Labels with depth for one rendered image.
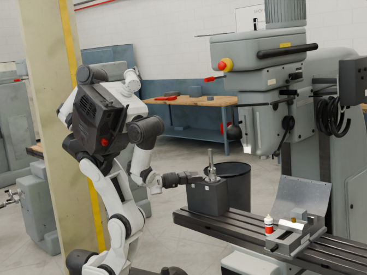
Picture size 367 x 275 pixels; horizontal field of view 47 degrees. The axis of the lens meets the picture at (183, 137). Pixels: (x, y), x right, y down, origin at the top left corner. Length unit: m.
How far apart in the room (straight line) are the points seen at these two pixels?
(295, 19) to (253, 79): 0.41
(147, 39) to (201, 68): 1.64
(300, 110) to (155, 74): 7.18
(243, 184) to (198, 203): 1.63
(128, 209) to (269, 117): 0.85
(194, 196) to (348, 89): 1.03
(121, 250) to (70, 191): 1.28
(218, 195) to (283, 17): 1.00
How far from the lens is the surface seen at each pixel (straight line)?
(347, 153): 2.43
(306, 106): 2.15
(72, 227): 3.48
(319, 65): 2.26
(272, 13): 2.14
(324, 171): 2.37
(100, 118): 1.86
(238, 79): 1.93
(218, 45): 1.86
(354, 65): 2.00
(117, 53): 9.15
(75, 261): 2.56
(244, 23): 7.35
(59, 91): 3.27
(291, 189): 2.48
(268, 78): 1.87
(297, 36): 2.05
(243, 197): 4.09
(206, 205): 2.41
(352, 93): 2.02
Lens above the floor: 1.86
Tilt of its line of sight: 12 degrees down
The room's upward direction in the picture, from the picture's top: 6 degrees counter-clockwise
